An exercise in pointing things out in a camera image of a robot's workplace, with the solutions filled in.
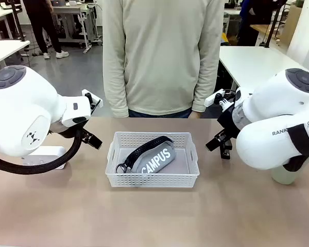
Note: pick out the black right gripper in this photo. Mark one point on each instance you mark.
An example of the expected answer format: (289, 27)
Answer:
(229, 123)

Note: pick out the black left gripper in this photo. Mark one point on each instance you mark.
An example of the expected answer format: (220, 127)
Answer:
(67, 131)

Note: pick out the grey CAMPUS pencil case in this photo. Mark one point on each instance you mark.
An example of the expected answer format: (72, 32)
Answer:
(157, 159)

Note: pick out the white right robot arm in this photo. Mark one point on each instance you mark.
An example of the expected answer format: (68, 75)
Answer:
(267, 108)

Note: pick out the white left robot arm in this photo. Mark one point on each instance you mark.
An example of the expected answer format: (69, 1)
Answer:
(28, 103)

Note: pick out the white perforated plastic basket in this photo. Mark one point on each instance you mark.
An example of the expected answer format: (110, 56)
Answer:
(149, 180)

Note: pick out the pale green plastic cup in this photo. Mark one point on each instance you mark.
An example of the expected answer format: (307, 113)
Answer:
(280, 178)

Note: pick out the person in cream sweater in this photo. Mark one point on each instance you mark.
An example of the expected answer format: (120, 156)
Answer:
(162, 56)

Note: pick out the person in black clothes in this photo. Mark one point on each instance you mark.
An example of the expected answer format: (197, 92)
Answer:
(45, 25)

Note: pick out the white side table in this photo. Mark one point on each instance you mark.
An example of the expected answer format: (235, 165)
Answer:
(5, 51)

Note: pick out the wooden top table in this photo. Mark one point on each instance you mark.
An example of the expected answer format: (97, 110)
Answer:
(260, 27)

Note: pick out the person in blue jacket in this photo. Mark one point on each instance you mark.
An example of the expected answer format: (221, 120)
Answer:
(249, 23)

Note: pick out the white desk with metal legs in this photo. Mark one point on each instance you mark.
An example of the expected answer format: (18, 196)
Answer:
(72, 11)

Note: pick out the black clamp pole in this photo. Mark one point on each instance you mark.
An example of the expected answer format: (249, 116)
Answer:
(271, 25)

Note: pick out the tall cardboard box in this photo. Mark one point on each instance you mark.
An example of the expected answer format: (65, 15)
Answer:
(289, 25)

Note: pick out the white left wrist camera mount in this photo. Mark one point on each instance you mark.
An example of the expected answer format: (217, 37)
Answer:
(84, 91)

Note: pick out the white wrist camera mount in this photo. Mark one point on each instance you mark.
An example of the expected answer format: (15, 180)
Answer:
(84, 91)
(211, 99)

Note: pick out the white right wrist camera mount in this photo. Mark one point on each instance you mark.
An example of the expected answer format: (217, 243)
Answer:
(211, 99)

